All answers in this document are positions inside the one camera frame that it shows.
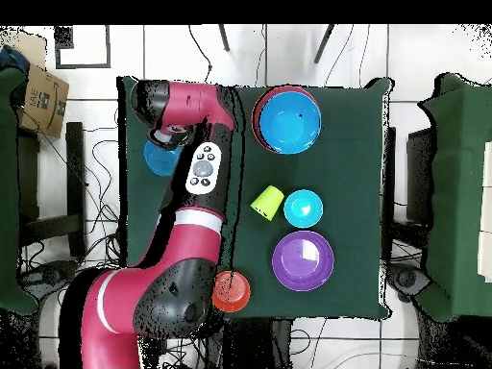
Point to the purple bowl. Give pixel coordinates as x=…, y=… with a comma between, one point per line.
x=303, y=261

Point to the dark blue bag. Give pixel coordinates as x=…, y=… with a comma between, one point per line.
x=13, y=59

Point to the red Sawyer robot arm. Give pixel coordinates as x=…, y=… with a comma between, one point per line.
x=192, y=238

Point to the small red-orange bowl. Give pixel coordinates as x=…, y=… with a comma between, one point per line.
x=236, y=296

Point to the large orange bowl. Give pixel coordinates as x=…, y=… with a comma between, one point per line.
x=254, y=115

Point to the green cloth side table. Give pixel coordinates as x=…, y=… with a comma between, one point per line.
x=453, y=153
x=7, y=192

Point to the black furniture piece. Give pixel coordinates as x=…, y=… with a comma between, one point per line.
x=419, y=173

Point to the dark green table cloth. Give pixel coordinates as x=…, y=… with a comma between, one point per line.
x=346, y=173

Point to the green cup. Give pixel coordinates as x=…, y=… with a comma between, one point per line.
x=269, y=201

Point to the small light blue bowl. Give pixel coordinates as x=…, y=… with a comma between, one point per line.
x=303, y=208

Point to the cardboard box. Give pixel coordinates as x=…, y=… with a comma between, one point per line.
x=44, y=103

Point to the large deep blue bowl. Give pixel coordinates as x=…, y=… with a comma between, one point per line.
x=288, y=123

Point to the black tripod leg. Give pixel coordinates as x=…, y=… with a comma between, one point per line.
x=324, y=44
x=224, y=38

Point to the black square floor frame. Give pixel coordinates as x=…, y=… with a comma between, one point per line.
x=63, y=38

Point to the black stool frame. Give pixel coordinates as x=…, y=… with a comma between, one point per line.
x=75, y=173

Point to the white board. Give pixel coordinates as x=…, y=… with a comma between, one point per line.
x=486, y=230

